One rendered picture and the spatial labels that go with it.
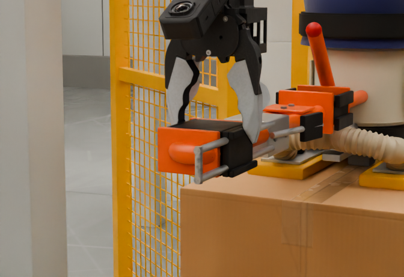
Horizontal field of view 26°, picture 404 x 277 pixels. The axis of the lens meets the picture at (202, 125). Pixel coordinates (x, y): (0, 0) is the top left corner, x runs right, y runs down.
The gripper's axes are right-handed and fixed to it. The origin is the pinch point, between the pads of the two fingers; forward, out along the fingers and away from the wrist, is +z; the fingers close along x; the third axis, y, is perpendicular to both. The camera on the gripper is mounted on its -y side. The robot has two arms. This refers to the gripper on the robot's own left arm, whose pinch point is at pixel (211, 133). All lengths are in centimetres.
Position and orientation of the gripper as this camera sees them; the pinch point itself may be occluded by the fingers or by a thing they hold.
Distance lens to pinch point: 97.5
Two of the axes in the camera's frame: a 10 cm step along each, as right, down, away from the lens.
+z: 0.0, 9.9, 1.6
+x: -8.9, -0.8, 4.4
